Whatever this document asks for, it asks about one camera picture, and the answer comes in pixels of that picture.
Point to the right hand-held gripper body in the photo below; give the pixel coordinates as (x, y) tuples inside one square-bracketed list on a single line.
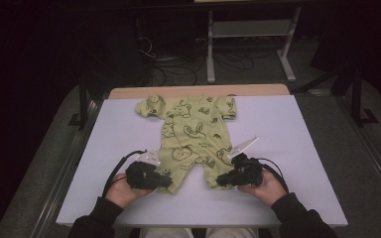
[(249, 172)]

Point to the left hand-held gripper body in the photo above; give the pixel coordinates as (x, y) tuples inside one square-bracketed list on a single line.
[(142, 173)]

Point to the yellow-green printed baby romper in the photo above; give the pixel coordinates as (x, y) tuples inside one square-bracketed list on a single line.
[(191, 132)]

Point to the person's right hand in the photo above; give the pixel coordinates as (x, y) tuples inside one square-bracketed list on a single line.
[(268, 190)]

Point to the person's left hand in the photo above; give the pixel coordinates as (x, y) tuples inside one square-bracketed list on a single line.
[(124, 193)]

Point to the person's left leg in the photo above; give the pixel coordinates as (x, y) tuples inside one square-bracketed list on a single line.
[(165, 233)]

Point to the person's leg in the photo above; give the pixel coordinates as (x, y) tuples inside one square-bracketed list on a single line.
[(165, 233), (233, 233)]

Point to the person's right leg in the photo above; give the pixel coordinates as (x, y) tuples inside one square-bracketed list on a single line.
[(233, 233)]

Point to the black metal stand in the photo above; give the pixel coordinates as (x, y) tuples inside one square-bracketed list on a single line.
[(82, 99), (357, 99)]

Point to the aluminium rail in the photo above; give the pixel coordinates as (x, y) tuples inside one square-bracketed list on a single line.
[(370, 145), (63, 172)]

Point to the white metal desk frame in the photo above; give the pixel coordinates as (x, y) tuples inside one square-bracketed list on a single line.
[(251, 28)]

